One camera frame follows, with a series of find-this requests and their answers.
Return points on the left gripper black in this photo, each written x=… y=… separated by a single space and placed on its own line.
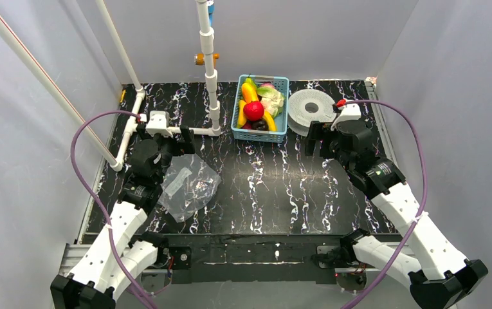
x=184 y=140

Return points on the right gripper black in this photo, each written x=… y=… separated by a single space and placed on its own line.
x=314 y=139

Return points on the clear zip top bag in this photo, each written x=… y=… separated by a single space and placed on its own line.
x=189 y=185

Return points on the yellow toy banana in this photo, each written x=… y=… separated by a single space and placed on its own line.
x=269 y=121
x=241 y=119

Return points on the red toy apple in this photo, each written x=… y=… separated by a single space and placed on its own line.
x=254 y=111

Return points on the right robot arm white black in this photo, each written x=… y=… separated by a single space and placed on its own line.
x=438 y=275

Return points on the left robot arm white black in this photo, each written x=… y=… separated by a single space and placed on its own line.
x=114 y=260

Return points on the white green toy cabbage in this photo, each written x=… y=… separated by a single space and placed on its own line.
x=271 y=99

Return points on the dark purple toy eggplant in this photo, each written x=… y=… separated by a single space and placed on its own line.
x=260 y=125

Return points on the blue plastic basket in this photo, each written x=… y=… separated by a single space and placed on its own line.
x=246 y=133

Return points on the pink toy peach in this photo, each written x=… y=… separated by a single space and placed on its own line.
x=267 y=85

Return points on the orange yellow toy mango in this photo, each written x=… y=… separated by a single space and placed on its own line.
x=249 y=92

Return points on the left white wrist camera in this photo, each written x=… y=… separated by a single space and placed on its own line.
x=158 y=124

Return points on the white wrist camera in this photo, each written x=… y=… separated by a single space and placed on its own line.
x=346 y=111
x=158 y=124

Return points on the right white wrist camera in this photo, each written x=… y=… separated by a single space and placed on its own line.
x=346 y=111

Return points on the white PVC pipe frame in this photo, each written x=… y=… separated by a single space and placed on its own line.
x=206 y=58

